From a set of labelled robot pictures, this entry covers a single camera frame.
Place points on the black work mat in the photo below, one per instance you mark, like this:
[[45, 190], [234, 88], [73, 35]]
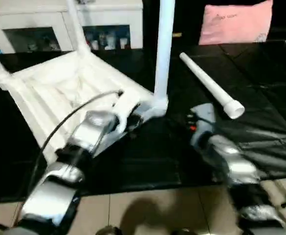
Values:
[[147, 156]]

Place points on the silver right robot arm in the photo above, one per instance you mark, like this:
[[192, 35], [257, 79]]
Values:
[[226, 156]]

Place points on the white plastic table top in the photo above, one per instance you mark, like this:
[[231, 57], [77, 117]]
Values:
[[59, 83]]

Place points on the dark robot foot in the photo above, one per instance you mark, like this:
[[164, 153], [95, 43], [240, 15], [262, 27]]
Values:
[[182, 232], [108, 231]]

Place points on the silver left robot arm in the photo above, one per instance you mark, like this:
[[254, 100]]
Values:
[[89, 132]]

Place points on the black furniture with yellow label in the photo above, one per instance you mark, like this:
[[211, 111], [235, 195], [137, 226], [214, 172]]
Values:
[[182, 19]]

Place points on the pink pillow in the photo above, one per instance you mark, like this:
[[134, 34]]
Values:
[[235, 22]]

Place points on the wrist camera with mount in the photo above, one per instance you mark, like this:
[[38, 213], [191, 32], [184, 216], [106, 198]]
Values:
[[205, 115], [125, 107]]

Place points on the white cabinet with glass doors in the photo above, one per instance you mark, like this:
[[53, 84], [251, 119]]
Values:
[[35, 17]]

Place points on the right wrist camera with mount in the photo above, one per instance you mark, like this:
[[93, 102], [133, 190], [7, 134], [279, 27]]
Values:
[[205, 115]]

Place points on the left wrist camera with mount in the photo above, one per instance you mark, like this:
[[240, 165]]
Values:
[[125, 107]]

